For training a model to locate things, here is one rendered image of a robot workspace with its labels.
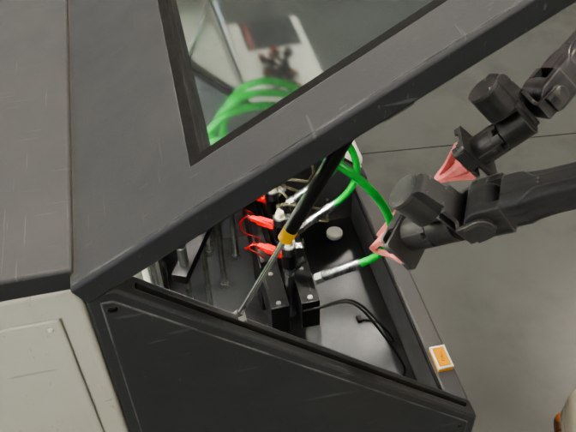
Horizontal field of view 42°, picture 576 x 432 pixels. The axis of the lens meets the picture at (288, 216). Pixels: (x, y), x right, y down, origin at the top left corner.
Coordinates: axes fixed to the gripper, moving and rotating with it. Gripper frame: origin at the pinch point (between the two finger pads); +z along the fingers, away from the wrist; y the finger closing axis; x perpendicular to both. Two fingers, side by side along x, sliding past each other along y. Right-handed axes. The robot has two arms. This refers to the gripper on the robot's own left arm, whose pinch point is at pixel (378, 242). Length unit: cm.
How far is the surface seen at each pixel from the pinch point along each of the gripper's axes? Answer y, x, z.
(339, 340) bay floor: 4.3, 20.0, 32.5
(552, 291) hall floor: -88, 117, 84
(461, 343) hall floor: -51, 96, 93
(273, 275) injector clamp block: 3.0, -1.0, 31.8
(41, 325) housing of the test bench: 45, -38, -6
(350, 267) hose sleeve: 4.0, 0.5, 5.9
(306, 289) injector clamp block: 3.0, 4.6, 26.5
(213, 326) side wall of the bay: 32.9, -20.7, -9.8
